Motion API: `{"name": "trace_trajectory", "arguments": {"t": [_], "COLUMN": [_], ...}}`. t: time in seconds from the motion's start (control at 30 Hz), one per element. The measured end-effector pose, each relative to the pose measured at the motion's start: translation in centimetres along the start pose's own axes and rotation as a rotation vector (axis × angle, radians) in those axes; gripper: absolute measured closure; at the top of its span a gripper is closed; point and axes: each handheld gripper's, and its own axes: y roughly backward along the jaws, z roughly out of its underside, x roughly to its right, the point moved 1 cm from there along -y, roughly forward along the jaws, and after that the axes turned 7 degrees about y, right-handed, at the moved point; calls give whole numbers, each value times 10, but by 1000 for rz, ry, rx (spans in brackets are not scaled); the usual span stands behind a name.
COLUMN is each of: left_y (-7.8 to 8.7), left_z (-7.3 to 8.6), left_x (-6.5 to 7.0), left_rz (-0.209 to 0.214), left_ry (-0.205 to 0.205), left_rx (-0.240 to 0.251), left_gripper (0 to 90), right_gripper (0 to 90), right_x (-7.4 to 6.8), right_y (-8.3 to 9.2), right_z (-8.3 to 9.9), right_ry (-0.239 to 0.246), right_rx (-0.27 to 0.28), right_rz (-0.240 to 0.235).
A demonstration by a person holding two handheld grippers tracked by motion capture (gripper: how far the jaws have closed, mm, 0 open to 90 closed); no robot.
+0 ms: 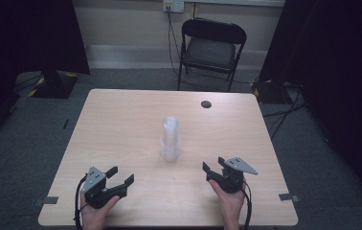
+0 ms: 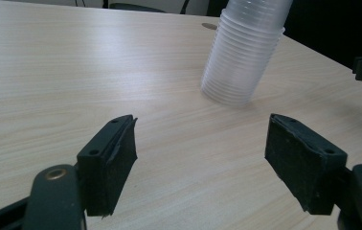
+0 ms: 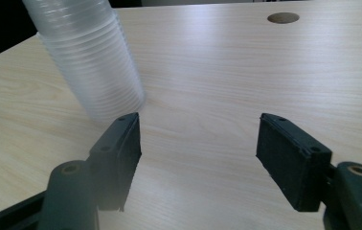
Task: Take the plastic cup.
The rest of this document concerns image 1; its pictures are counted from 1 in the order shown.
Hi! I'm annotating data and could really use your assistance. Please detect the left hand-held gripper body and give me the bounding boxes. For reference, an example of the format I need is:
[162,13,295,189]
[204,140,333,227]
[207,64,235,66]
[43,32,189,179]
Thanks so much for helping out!
[80,166,129,211]

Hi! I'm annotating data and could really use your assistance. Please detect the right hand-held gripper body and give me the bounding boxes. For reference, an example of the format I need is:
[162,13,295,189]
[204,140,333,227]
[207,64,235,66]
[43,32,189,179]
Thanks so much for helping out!
[206,155,260,195]

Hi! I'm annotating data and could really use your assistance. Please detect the stack of clear plastic cups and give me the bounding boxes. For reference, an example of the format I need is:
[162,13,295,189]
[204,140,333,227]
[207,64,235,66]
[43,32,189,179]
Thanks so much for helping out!
[159,115,183,163]

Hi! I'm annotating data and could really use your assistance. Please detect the person's right hand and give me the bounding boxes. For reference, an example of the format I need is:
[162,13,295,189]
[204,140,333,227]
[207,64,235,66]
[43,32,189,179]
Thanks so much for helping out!
[208,179,247,230]

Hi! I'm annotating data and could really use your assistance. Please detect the person's left hand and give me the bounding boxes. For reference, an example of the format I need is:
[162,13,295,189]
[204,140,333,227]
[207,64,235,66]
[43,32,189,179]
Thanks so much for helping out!
[79,193,122,230]

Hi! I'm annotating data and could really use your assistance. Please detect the grey tape strip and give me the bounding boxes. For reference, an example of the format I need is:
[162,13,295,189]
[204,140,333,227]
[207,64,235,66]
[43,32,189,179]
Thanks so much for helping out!
[33,195,59,207]
[278,193,301,203]

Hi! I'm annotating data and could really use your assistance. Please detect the black stand base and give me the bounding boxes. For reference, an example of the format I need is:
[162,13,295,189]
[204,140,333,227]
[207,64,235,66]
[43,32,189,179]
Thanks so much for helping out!
[28,70,79,100]
[251,79,294,105]

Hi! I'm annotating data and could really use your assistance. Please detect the black folding chair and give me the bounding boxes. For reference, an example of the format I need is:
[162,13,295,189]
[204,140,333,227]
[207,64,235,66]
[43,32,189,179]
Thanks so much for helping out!
[176,17,248,93]

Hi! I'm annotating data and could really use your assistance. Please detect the black curtain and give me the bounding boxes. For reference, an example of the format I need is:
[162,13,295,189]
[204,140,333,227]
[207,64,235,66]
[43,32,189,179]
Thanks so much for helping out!
[0,0,91,151]
[258,0,362,212]

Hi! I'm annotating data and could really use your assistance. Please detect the left hand-held gripper cable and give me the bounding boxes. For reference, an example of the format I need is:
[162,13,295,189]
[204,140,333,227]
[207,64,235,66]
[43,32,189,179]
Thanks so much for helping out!
[74,174,88,230]

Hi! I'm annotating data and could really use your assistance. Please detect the hand-held gripper cable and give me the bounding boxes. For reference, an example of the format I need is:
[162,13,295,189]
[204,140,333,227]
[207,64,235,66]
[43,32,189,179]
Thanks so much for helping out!
[240,179,254,230]
[74,174,88,230]

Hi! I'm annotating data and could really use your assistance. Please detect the right hand-held gripper cable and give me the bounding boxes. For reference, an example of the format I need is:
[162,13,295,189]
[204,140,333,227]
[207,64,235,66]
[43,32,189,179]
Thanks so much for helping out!
[240,179,254,230]

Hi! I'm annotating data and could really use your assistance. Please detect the black floor cables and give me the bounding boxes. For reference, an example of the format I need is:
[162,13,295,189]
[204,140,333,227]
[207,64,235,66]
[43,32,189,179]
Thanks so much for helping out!
[260,83,308,142]

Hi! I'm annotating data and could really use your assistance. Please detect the black cable from wall outlet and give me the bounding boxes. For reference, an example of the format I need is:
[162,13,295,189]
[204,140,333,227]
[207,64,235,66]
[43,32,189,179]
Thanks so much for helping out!
[166,5,187,84]

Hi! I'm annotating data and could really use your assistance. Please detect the white wall outlet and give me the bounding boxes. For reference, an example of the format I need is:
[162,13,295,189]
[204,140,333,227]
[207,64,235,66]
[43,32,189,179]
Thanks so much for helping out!
[162,0,186,14]

